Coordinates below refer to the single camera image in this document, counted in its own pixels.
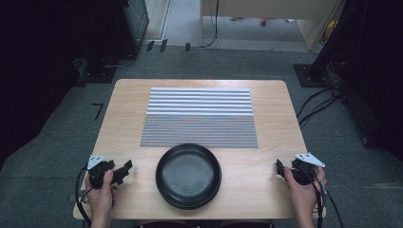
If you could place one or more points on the black stand base plate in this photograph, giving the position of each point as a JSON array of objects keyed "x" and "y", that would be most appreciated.
[{"x": 305, "y": 77}]

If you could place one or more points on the dark equipment cabinet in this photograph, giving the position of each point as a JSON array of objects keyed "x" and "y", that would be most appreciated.
[{"x": 136, "y": 22}]

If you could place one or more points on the striped grey woven placemat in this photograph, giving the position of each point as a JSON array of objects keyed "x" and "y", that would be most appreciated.
[{"x": 199, "y": 123}]

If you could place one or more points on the light wooden cabinet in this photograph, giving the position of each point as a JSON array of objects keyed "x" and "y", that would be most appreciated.
[{"x": 269, "y": 8}]

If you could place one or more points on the small red object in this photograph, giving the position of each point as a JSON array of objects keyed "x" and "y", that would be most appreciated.
[{"x": 263, "y": 21}]

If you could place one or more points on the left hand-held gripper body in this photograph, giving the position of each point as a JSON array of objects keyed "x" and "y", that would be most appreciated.
[{"x": 96, "y": 172}]

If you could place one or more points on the person's right hand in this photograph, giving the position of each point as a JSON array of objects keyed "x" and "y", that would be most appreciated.
[{"x": 301, "y": 196}]

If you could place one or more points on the person's left hand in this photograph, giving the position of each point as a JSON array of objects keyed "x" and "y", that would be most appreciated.
[{"x": 99, "y": 199}]

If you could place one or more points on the yellow object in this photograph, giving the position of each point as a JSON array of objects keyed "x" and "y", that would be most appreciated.
[{"x": 331, "y": 30}]

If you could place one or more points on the black stand foot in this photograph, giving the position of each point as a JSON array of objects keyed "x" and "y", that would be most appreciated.
[{"x": 99, "y": 71}]

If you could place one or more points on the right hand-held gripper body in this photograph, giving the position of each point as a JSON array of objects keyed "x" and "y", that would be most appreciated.
[{"x": 305, "y": 171}]

